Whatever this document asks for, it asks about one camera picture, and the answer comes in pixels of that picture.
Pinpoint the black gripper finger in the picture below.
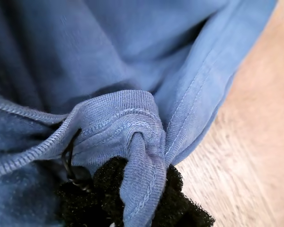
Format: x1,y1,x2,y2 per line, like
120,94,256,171
153,164,216,227
56,156,129,227

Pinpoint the blue printed T-shirt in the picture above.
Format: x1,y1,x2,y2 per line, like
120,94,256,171
0,0,279,227

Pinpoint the black zip tie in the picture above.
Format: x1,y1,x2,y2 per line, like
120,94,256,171
61,128,92,191

